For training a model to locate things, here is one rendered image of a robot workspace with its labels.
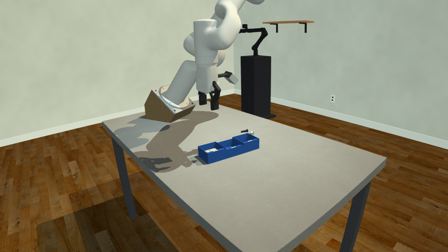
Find blue rack of bins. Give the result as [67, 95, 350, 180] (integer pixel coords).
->
[198, 133, 259, 164]

